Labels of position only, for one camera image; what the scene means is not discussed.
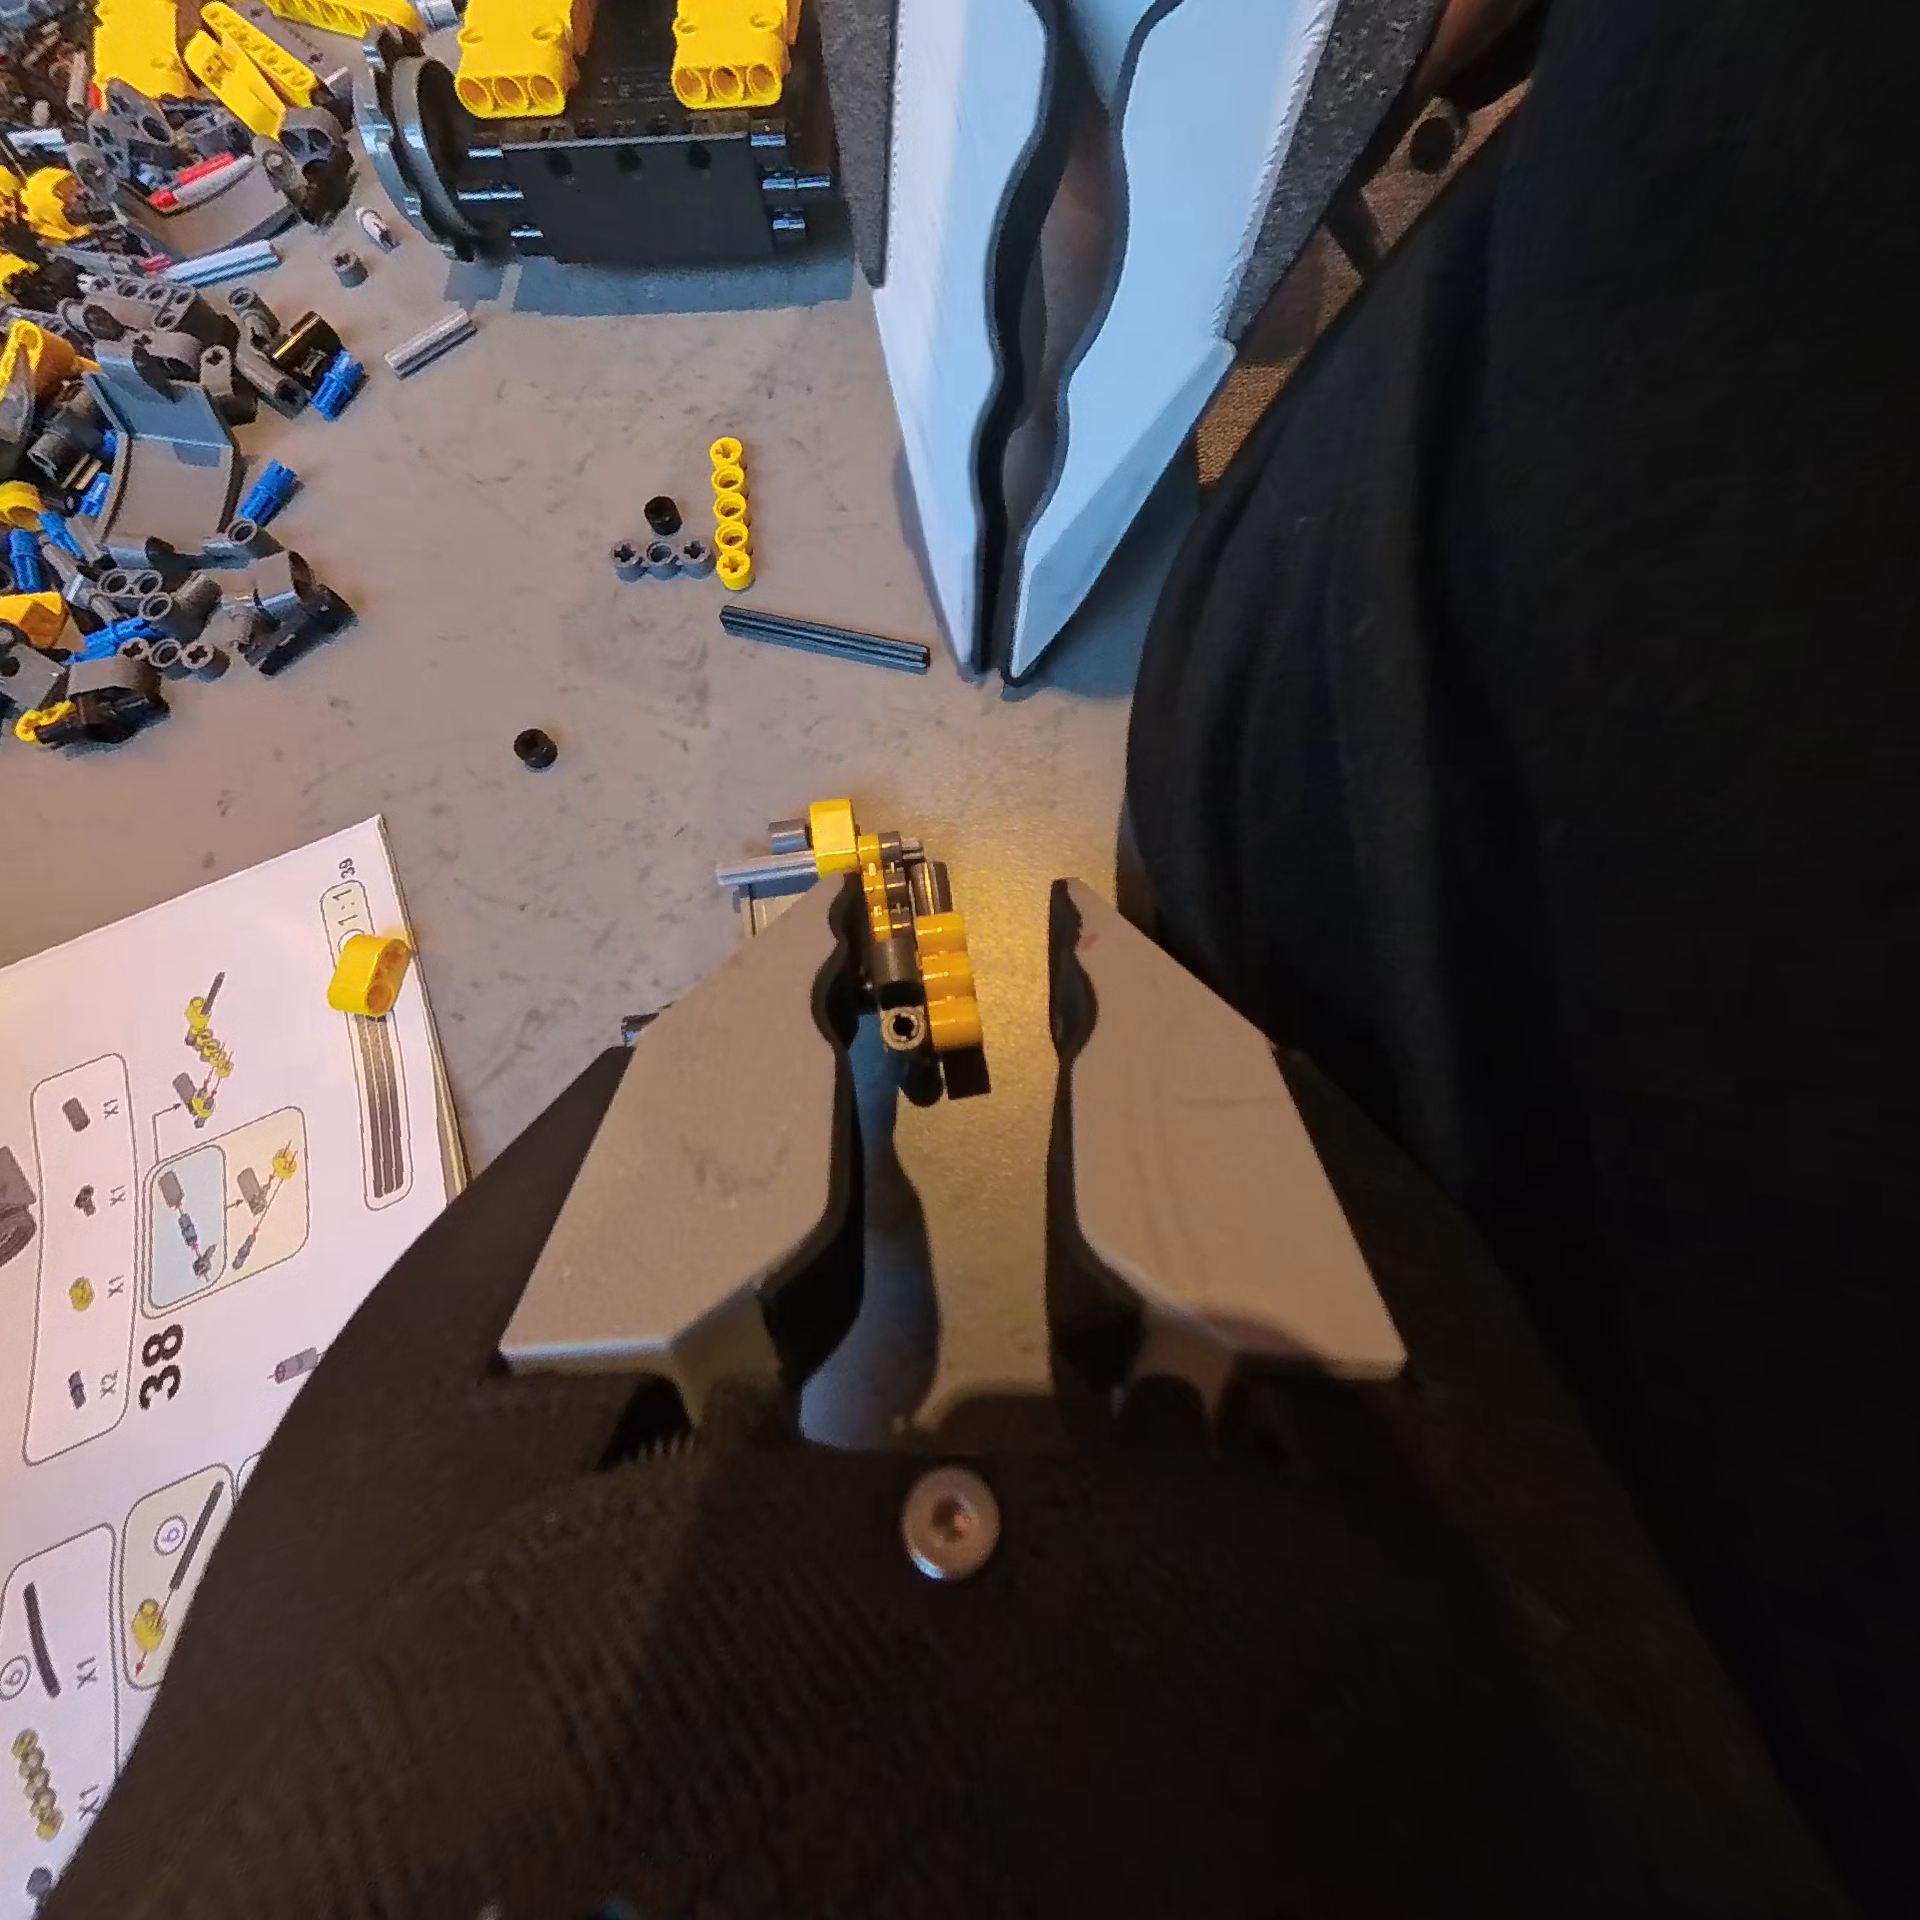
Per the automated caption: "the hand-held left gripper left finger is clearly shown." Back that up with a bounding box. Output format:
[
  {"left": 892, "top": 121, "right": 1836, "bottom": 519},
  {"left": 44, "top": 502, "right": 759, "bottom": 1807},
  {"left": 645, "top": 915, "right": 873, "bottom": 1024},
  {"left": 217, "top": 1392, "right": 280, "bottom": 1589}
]
[{"left": 496, "top": 873, "right": 876, "bottom": 1421}]

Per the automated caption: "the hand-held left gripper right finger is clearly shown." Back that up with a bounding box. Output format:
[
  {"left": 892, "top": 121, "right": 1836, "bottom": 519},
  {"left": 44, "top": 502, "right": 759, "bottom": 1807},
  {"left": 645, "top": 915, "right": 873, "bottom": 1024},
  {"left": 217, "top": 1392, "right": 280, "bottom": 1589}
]
[{"left": 1042, "top": 880, "right": 1412, "bottom": 1421}]

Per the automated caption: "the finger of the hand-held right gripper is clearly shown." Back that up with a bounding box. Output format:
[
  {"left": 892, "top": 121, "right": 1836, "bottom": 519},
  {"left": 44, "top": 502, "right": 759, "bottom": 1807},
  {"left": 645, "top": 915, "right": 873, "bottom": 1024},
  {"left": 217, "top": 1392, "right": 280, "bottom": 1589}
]
[
  {"left": 870, "top": 0, "right": 1085, "bottom": 675},
  {"left": 998, "top": 0, "right": 1344, "bottom": 687}
]

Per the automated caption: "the yellow five-hole beam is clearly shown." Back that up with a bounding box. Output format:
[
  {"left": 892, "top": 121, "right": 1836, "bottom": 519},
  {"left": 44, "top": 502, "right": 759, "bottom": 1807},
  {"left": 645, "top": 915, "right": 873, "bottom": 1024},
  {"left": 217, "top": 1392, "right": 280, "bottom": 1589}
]
[{"left": 706, "top": 432, "right": 756, "bottom": 586}]

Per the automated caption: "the grey yellow brick assembly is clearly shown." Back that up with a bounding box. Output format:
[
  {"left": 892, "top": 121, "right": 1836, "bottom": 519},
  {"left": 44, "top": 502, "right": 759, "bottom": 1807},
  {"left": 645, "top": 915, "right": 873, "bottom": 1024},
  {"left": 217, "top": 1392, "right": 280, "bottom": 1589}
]
[{"left": 714, "top": 794, "right": 998, "bottom": 1106}]

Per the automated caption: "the short black axle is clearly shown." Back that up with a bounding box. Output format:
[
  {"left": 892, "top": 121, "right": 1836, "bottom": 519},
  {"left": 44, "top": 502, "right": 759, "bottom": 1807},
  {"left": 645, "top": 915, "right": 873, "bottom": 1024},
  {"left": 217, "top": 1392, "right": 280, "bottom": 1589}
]
[{"left": 717, "top": 603, "right": 937, "bottom": 674}]

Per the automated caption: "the instruction booklet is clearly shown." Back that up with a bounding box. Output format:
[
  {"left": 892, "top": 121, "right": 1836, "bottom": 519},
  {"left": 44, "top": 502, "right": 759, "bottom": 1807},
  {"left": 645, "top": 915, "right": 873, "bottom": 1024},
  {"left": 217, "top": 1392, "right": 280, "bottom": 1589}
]
[{"left": 0, "top": 813, "right": 471, "bottom": 1905}]

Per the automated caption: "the black yellow vehicle model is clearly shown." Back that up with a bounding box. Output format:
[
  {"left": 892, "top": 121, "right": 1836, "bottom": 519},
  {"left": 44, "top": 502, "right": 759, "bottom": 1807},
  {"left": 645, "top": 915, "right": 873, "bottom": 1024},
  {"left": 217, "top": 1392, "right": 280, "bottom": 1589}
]
[{"left": 357, "top": 0, "right": 853, "bottom": 272}]

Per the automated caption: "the small yellow curved piece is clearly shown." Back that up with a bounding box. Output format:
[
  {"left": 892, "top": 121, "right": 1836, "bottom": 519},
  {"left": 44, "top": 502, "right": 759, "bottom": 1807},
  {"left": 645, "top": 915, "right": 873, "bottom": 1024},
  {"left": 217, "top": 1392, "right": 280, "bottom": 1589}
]
[{"left": 324, "top": 930, "right": 413, "bottom": 1017}]

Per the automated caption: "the person's dark clothed body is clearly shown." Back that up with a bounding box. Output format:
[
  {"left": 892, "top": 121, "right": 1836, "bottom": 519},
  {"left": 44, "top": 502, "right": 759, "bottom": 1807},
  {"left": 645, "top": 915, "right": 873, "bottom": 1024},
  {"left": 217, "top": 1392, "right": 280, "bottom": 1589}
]
[{"left": 1118, "top": 0, "right": 1920, "bottom": 1920}]

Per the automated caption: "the spread of yellow brick panels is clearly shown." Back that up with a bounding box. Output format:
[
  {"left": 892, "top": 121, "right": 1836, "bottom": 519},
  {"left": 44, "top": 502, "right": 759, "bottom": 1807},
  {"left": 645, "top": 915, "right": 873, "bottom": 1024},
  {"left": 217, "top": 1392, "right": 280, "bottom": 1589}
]
[{"left": 88, "top": 0, "right": 430, "bottom": 144}]

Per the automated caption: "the grey curved panel piece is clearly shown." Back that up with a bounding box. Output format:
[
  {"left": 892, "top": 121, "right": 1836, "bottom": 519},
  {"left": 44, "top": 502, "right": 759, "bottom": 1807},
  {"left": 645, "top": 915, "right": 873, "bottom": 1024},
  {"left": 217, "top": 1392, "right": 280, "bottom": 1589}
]
[{"left": 87, "top": 359, "right": 252, "bottom": 551}]

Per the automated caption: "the pile of small brick pieces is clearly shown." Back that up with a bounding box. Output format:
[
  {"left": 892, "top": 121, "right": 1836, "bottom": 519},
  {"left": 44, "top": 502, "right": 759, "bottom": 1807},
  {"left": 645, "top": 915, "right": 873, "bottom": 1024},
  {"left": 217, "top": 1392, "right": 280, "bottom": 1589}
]
[{"left": 0, "top": 88, "right": 366, "bottom": 751}]

